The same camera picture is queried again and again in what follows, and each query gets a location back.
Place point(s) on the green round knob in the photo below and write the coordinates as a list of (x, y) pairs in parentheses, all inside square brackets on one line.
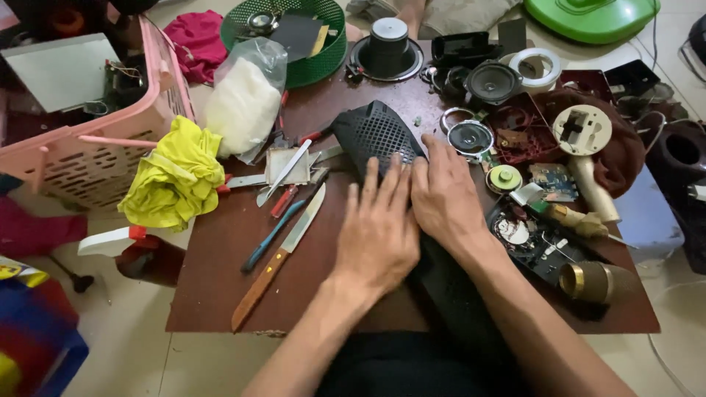
[(503, 179)]

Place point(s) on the person's black shorts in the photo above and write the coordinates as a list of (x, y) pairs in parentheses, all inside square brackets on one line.
[(413, 366)]

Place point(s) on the green plastic basket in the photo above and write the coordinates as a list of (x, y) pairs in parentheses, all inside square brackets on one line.
[(317, 66)]

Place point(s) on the person's right hand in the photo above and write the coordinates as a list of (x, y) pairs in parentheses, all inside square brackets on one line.
[(449, 204)]

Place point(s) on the white round switch plate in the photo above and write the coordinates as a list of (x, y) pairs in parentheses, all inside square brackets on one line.
[(582, 129)]

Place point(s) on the gold microphone body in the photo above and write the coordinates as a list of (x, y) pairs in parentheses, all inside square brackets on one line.
[(573, 218)]

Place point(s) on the pink plastic basket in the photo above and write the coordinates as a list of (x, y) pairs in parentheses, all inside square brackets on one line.
[(94, 160)]

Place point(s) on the blue circuit board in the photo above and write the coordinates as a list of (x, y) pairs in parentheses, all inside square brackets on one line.
[(554, 182)]

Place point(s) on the large black speaker driver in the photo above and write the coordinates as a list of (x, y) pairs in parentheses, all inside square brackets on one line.
[(389, 49)]

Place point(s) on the brown cloth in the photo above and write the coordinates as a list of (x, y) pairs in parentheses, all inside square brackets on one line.
[(626, 154)]

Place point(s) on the silver speaker driver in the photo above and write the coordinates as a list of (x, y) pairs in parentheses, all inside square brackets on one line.
[(470, 139)]

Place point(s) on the clear bag of white stuffing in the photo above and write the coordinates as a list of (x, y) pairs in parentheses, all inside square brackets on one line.
[(245, 105)]

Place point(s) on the black plunger tool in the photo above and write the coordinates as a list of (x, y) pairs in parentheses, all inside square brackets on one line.
[(77, 278)]

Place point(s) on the white spray bottle head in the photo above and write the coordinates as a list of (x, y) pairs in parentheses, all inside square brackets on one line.
[(110, 241)]

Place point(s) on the colourful striped bag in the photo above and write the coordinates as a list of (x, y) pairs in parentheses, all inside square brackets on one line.
[(33, 331)]

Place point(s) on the dark red bottle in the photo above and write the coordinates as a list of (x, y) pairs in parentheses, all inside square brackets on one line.
[(151, 262)]

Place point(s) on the white box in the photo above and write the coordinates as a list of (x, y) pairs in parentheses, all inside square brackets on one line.
[(58, 69)]

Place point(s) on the white tape roll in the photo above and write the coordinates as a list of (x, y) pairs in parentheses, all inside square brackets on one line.
[(535, 67)]

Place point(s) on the black sandpaper sheet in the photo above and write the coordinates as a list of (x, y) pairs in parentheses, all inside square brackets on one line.
[(298, 33)]

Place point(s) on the person's left hand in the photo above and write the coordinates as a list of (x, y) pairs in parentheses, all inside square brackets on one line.
[(375, 242)]

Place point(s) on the green plastic appliance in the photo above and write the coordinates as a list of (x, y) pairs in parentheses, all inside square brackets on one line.
[(593, 19)]

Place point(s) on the small black speaker driver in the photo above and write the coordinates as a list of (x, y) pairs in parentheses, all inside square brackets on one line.
[(493, 82)]

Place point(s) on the black panel with circuit parts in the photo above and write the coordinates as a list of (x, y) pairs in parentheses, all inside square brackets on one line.
[(532, 248)]

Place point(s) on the gold microphone head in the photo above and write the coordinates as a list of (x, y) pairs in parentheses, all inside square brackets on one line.
[(598, 282)]

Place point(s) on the dark pink cloth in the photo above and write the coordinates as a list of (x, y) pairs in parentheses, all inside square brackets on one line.
[(38, 229)]

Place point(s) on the blue plastic box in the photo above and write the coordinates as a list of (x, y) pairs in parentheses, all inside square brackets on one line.
[(648, 218)]

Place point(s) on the metal tweezers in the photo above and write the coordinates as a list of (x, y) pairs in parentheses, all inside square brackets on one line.
[(284, 173)]

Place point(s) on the yellow cloth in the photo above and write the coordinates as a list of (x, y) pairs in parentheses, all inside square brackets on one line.
[(174, 176)]

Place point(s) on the black plastic housing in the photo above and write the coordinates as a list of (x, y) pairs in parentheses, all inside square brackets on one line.
[(460, 47)]

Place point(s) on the black speaker grille cover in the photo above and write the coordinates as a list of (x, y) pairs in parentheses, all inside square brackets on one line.
[(375, 132)]

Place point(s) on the magenta cloth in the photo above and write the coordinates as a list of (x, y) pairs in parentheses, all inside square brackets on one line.
[(196, 44)]

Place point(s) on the dark brown speaker cabinet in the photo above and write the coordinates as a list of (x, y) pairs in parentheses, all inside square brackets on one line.
[(681, 160)]

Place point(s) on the white sandpaper piece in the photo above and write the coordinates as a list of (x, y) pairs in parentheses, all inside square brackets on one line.
[(287, 165)]

